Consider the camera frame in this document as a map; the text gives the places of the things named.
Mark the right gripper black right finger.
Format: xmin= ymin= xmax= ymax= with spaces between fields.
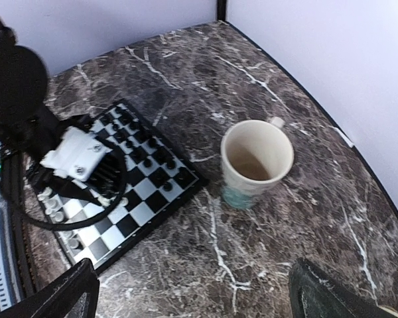
xmin=289 ymin=258 xmax=395 ymax=317

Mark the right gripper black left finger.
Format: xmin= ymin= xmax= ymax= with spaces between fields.
xmin=0 ymin=258 xmax=100 ymax=318

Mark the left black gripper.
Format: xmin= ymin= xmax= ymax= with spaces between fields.
xmin=29 ymin=165 xmax=119 ymax=207

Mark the black grey chessboard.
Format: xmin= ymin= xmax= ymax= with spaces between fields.
xmin=55 ymin=99 xmax=208 ymax=273

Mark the cream floral mug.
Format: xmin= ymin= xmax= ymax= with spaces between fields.
xmin=220 ymin=117 xmax=295 ymax=209

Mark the left black frame post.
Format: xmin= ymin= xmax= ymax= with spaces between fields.
xmin=216 ymin=0 xmax=228 ymax=22

